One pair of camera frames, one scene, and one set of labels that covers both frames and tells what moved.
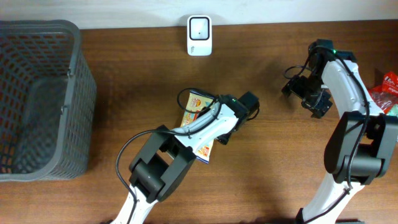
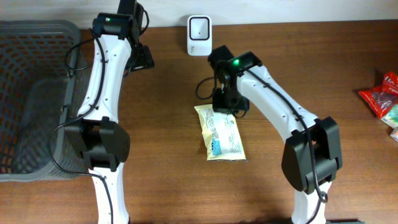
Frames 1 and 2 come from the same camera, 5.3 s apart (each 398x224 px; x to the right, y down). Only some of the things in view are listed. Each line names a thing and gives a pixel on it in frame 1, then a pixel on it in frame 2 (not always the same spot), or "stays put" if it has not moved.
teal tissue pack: x=393 y=111 stays put
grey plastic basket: x=48 y=101 stays put
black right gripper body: x=306 y=94 → x=230 y=106
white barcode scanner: x=199 y=35 stays put
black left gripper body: x=224 y=139 → x=142 y=59
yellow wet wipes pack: x=196 y=102 → x=221 y=135
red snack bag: x=386 y=95 stays put
